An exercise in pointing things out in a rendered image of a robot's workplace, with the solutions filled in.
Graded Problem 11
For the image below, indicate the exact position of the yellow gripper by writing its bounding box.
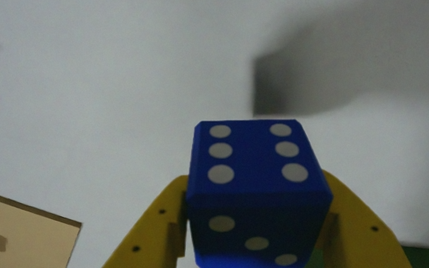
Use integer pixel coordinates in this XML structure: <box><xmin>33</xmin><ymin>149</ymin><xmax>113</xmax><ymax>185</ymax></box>
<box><xmin>102</xmin><ymin>169</ymin><xmax>412</xmax><ymax>268</ymax></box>

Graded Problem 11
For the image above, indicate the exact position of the blue die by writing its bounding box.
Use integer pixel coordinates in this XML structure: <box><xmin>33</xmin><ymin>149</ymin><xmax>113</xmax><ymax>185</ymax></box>
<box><xmin>185</xmin><ymin>119</ymin><xmax>334</xmax><ymax>268</ymax></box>

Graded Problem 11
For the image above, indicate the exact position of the tan flat mat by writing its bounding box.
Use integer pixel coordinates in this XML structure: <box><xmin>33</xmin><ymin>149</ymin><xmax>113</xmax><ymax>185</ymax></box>
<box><xmin>0</xmin><ymin>196</ymin><xmax>82</xmax><ymax>268</ymax></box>

